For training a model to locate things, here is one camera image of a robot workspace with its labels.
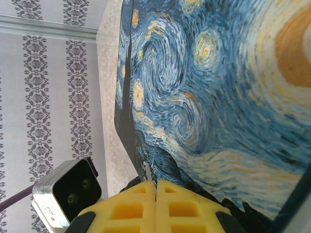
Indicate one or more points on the right gripper yellow-padded left finger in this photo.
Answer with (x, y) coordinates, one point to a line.
(126, 208)

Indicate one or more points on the right gripper yellow-padded right finger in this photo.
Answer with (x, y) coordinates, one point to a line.
(184, 208)

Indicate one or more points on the yellow-padded finger of the left gripper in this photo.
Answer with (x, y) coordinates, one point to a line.
(132, 185)

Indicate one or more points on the starry night print tin box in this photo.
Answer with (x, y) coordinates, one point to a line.
(206, 97)

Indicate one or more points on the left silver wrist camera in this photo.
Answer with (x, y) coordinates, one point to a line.
(73, 184)

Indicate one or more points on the aluminium frame post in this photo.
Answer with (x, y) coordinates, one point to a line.
(48, 29)

